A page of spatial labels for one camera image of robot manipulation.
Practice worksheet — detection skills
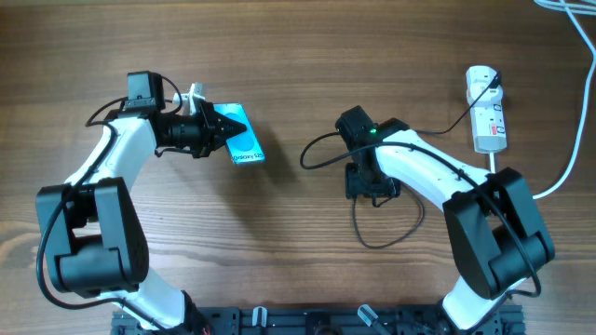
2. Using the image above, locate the Galaxy smartphone teal screen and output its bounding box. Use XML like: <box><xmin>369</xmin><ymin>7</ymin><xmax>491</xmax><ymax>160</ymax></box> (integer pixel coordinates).
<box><xmin>214</xmin><ymin>103</ymin><xmax>265</xmax><ymax>165</ymax></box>

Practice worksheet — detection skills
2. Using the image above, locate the black USB charging cable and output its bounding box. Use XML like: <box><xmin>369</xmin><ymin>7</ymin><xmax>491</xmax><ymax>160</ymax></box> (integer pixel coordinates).
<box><xmin>351</xmin><ymin>71</ymin><xmax>503</xmax><ymax>250</ymax></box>

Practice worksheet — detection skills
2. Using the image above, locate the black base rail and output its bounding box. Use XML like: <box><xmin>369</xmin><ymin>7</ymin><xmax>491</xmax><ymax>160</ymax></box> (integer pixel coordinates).
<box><xmin>110</xmin><ymin>305</ymin><xmax>526</xmax><ymax>335</ymax></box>

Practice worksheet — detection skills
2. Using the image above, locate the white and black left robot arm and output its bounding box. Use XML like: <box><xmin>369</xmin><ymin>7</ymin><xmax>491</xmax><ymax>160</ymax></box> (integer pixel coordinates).
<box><xmin>35</xmin><ymin>71</ymin><xmax>248</xmax><ymax>334</ymax></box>

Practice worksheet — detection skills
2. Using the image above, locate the white cables top corner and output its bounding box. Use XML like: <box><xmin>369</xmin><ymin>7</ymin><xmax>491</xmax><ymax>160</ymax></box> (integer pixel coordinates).
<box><xmin>533</xmin><ymin>0</ymin><xmax>596</xmax><ymax>17</ymax></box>

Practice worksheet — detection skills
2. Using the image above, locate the black left camera cable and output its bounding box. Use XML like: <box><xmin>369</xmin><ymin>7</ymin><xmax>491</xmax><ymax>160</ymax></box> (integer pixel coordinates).
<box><xmin>34</xmin><ymin>74</ymin><xmax>185</xmax><ymax>332</ymax></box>

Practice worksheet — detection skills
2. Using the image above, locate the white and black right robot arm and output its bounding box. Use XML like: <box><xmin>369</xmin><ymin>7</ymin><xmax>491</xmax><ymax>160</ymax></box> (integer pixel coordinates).
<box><xmin>335</xmin><ymin>106</ymin><xmax>555</xmax><ymax>331</ymax></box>

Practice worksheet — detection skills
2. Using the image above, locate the white power strip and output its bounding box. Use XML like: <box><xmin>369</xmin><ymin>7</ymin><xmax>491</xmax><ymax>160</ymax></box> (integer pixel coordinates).
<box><xmin>466</xmin><ymin>65</ymin><xmax>507</xmax><ymax>154</ymax></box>

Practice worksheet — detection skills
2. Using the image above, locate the white power strip cord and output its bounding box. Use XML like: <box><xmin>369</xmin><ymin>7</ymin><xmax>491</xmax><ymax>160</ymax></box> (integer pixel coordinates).
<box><xmin>488</xmin><ymin>0</ymin><xmax>596</xmax><ymax>202</ymax></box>

